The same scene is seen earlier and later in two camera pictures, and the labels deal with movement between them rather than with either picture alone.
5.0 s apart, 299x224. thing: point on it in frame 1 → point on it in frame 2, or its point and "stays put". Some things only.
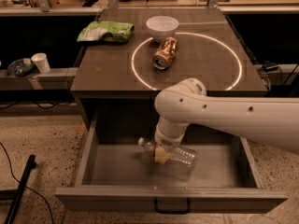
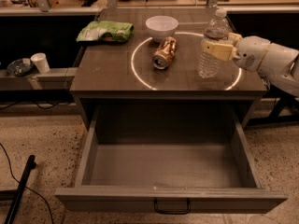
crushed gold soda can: [166, 51] stays put
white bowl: [163, 26] stays put
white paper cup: [40, 60] stays put
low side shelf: [56, 78] stays put
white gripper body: [166, 141] → [251, 54]
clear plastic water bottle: [178, 155] → [216, 31]
